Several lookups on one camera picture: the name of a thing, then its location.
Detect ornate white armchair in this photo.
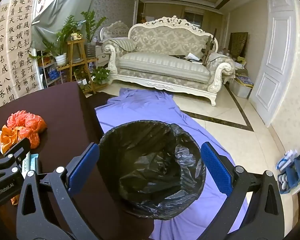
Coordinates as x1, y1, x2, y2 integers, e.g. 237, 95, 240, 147
99, 21, 130, 42

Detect leafy plant in white pot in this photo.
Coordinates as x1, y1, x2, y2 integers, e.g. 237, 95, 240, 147
43, 15, 81, 66

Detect clear plastic storage box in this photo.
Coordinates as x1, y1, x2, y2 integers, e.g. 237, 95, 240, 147
234, 77, 253, 99

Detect metal rack with blue crates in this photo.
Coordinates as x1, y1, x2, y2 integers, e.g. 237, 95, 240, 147
36, 52, 68, 90

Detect white panel door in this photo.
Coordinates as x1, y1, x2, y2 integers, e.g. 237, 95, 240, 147
249, 0, 297, 128

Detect calligraphy wall scroll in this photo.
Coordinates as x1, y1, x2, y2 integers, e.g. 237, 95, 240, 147
0, 0, 39, 111

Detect dark brown table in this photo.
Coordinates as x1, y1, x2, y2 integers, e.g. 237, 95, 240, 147
0, 81, 155, 240

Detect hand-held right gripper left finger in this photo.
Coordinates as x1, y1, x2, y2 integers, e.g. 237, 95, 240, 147
16, 142, 100, 240

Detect dark leaning panel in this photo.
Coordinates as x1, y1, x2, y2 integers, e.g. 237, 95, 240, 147
229, 32, 249, 58

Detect tall plant in grey pot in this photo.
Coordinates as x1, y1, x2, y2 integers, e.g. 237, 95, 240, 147
80, 10, 107, 57

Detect striped throw blanket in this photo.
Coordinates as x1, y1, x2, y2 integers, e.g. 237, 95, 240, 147
106, 37, 138, 52

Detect papers and books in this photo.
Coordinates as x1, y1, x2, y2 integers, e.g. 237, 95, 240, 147
169, 52, 203, 63

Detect wooden plant stand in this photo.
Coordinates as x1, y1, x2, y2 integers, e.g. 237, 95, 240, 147
56, 39, 108, 94

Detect orange plastic bag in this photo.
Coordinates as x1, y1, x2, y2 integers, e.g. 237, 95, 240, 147
0, 110, 47, 154

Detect small bushy green plant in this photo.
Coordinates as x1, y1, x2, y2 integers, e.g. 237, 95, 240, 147
91, 66, 111, 85

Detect toy rifle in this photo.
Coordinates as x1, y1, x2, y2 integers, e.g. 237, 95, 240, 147
201, 29, 218, 65

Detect trash bin with black bag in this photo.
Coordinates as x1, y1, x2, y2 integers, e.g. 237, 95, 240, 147
98, 120, 207, 221

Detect ornate white sofa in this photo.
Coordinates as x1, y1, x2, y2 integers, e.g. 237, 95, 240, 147
101, 16, 236, 107

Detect grey hanging cloth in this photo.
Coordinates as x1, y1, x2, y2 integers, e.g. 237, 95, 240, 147
30, 0, 100, 52

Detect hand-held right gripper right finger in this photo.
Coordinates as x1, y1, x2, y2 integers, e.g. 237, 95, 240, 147
200, 142, 285, 240

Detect purple floor cloth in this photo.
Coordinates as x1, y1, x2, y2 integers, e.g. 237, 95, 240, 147
94, 87, 249, 240

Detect teal and white box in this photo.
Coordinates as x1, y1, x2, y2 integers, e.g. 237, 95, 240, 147
21, 154, 42, 178

